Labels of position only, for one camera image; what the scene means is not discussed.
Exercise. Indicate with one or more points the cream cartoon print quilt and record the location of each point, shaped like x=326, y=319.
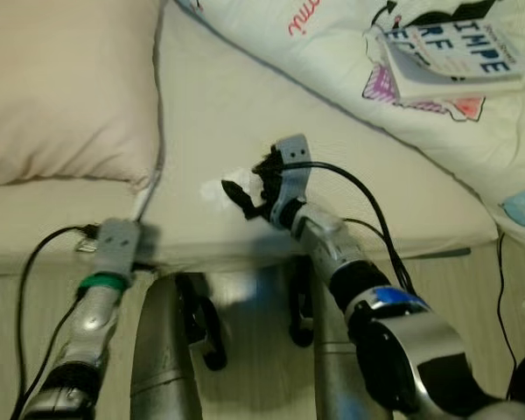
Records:
x=332, y=79

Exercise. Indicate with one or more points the pink patterned pillow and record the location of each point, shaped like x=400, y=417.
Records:
x=61, y=87

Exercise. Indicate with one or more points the white paperback book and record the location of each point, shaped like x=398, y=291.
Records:
x=455, y=57

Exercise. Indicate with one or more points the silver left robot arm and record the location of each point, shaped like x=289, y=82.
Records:
x=92, y=328

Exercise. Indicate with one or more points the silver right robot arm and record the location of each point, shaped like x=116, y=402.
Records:
x=420, y=350

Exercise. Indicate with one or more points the cream sheeted mattress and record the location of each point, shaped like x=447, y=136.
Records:
x=245, y=114

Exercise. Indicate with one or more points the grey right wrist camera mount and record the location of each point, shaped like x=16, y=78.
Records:
x=296, y=153

